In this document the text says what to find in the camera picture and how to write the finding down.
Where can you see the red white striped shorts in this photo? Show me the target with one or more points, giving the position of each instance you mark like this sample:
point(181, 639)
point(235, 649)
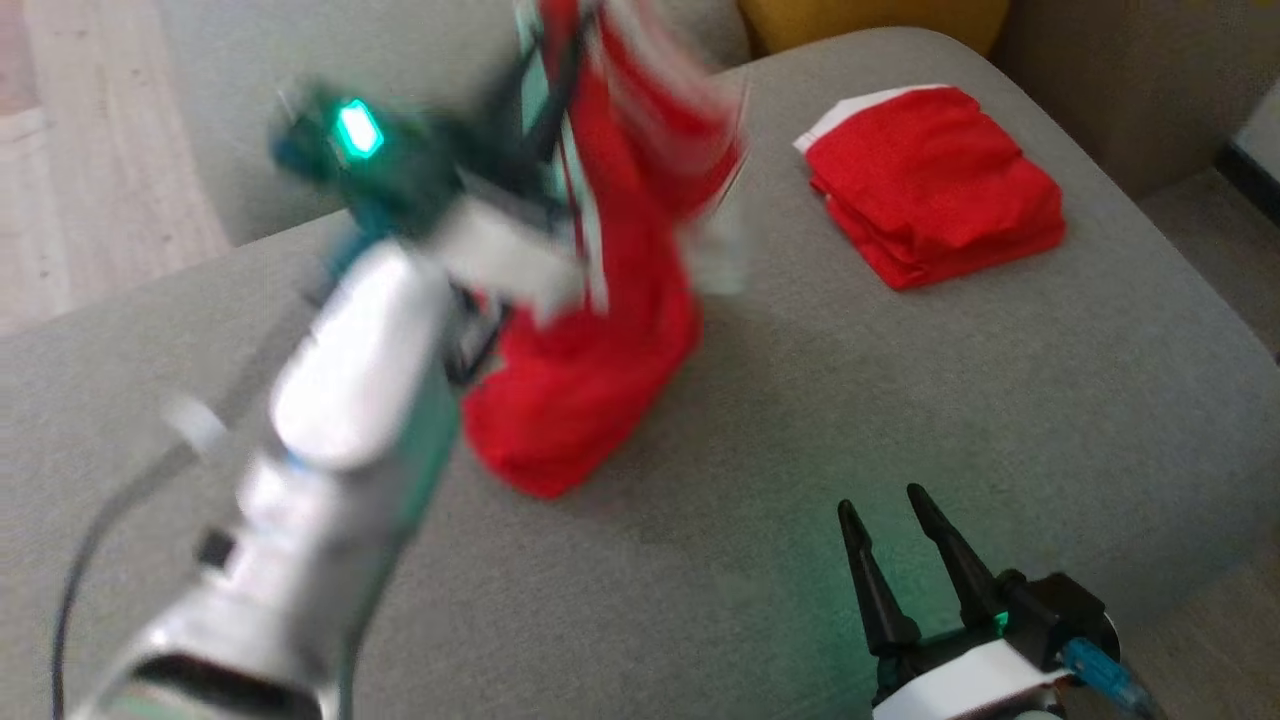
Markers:
point(930, 180)

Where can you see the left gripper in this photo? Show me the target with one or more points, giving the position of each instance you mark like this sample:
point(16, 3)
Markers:
point(420, 180)

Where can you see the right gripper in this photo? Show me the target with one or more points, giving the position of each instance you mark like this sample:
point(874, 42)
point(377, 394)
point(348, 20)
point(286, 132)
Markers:
point(1040, 620)

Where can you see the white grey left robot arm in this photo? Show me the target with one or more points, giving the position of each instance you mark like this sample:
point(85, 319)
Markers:
point(340, 450)

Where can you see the yellow cushion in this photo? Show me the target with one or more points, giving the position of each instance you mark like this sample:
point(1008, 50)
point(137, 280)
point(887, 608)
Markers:
point(870, 20)

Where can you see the white black furniture edge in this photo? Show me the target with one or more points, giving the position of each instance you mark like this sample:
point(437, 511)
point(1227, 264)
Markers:
point(1255, 140)

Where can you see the grey sofa cushion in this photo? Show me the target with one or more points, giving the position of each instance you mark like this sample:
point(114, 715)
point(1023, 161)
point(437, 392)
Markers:
point(420, 50)

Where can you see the large grey sofa seat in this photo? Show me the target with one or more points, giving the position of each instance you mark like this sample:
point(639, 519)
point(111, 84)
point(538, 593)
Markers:
point(800, 400)

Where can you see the red white basketball jersey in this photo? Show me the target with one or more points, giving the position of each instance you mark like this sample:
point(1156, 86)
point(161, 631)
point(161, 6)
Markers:
point(590, 380)

